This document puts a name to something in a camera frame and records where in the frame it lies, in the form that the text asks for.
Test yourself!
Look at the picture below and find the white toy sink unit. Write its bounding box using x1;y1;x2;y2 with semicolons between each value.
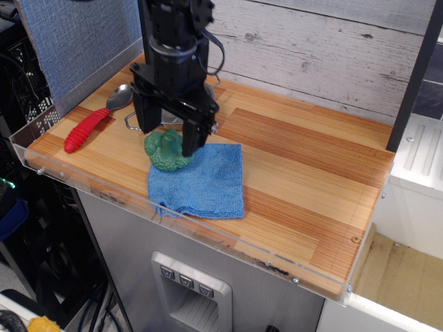
318;114;442;331

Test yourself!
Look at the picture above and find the blue microfiber cloth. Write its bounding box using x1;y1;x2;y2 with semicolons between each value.
147;143;244;219

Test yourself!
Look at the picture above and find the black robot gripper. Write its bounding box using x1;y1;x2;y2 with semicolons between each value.
130;41;219;157

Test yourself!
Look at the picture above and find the black plastic crate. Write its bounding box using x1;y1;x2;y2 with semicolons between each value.
0;6;62;136

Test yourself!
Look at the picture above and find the black vertical post right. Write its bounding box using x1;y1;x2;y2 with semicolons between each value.
386;0;442;152

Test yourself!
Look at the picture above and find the silver toy fridge cabinet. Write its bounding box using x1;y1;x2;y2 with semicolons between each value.
80;193;324;331

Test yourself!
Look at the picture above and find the black vertical post left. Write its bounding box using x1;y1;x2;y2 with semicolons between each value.
137;0;152;66

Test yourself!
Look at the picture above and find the black vertical post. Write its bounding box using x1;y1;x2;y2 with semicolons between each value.
137;0;152;66
386;0;442;152

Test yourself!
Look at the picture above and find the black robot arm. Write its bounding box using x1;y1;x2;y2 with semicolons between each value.
130;1;222;157

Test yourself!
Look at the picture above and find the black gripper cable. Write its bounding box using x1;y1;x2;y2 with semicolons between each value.
202;29;226;76

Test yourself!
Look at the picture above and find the clear acrylic guard rail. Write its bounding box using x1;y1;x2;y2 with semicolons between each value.
9;44;390;308

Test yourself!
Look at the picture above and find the toy water dispenser panel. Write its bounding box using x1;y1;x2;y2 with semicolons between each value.
151;251;233;331

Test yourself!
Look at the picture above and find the red handled metal spoon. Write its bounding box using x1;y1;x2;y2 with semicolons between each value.
64;84;132;153

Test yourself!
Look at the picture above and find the stainless steel pot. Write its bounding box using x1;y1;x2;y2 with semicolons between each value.
125;75;222;131

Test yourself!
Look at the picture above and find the green toy broccoli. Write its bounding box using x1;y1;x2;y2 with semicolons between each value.
144;129;195;172

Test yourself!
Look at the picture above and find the blue fabric panel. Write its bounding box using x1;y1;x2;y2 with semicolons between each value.
15;1;143;117

